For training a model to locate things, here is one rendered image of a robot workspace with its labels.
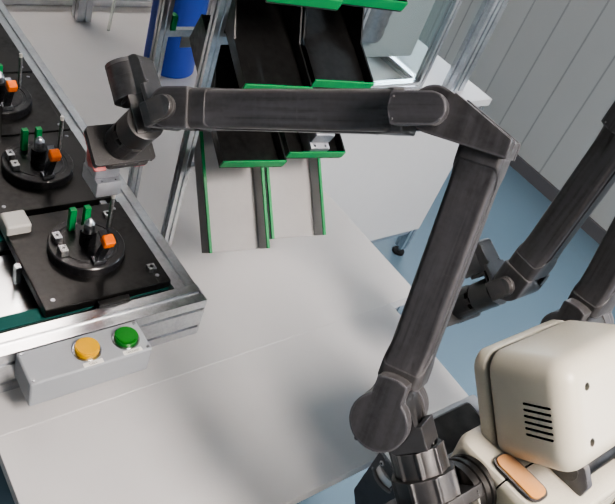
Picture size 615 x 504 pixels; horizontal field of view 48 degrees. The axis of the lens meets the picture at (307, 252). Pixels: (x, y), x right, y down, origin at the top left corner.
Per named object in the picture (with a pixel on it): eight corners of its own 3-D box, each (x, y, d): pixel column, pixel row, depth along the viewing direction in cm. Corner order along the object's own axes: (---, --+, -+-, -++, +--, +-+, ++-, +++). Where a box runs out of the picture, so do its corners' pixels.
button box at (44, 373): (147, 369, 124) (153, 347, 120) (28, 407, 112) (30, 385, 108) (130, 340, 128) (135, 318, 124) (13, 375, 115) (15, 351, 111)
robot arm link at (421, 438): (430, 463, 85) (441, 449, 90) (409, 383, 85) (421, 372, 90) (362, 471, 89) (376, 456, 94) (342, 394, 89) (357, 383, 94)
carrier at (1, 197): (114, 203, 146) (122, 156, 138) (-5, 223, 132) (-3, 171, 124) (70, 137, 158) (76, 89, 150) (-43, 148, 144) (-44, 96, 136)
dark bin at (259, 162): (281, 167, 133) (298, 148, 127) (218, 168, 126) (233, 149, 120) (249, 43, 140) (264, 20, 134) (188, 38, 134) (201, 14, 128)
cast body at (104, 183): (120, 194, 120) (125, 161, 115) (95, 198, 117) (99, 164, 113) (101, 166, 124) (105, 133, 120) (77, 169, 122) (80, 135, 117)
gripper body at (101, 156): (81, 129, 108) (96, 113, 102) (142, 124, 114) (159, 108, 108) (92, 169, 108) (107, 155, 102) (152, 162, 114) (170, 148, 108)
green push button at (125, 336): (140, 347, 121) (142, 339, 120) (119, 353, 118) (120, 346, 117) (130, 330, 123) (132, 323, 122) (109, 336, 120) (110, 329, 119)
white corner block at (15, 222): (31, 239, 132) (32, 223, 129) (6, 244, 129) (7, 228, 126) (22, 223, 134) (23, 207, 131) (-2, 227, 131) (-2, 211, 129)
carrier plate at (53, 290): (169, 287, 134) (171, 279, 132) (44, 318, 119) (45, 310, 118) (117, 208, 146) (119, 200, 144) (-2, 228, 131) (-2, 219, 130)
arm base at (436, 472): (423, 532, 82) (487, 493, 89) (406, 465, 82) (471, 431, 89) (376, 522, 89) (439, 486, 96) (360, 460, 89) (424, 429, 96)
